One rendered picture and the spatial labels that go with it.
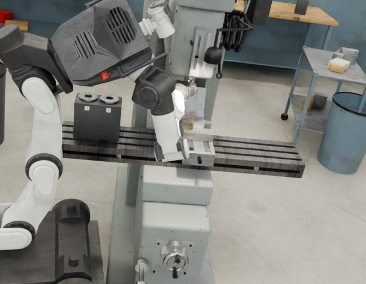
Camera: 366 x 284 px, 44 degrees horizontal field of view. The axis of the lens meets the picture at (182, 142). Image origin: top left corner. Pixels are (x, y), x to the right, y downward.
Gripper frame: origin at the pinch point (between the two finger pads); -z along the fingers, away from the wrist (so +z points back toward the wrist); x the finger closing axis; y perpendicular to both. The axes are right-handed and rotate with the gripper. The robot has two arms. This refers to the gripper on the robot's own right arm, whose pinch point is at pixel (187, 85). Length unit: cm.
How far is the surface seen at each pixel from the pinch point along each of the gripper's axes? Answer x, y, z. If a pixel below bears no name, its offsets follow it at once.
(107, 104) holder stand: 32.1, 13.2, 18.0
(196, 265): -29, 75, 32
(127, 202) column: 35, 101, -26
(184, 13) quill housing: 3.3, -35.5, 11.9
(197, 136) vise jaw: -10.6, 22.2, 4.3
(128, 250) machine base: 15, 104, 10
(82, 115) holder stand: 41, 19, 24
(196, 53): -5.1, -20.1, 12.1
